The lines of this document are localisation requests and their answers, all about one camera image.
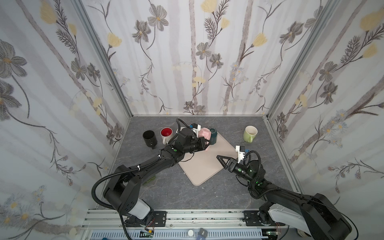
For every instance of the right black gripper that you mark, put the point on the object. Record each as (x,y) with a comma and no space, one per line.
(230,164)

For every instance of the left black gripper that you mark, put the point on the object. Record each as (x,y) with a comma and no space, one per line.
(202,144)

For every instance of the pink mug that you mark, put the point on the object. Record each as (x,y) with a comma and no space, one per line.
(206,133)

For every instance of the white mug red inside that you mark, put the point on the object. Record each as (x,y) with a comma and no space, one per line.
(166,134)

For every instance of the light green mug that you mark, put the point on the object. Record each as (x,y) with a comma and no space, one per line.
(250,134)

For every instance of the black mug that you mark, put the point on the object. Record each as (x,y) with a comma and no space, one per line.
(150,139)

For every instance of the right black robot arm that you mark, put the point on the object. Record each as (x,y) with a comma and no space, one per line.
(314,215)

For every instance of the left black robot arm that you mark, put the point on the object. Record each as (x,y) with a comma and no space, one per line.
(120,190)

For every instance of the dark green mug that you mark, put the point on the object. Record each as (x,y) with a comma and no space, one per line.
(214,135)

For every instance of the beige plastic tray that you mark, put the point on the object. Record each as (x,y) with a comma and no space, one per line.
(201,166)

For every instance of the green square block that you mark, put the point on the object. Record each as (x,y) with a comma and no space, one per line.
(149,180)

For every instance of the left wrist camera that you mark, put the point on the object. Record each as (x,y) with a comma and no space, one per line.
(195,128)

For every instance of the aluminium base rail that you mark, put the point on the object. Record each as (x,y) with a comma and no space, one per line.
(234,224)

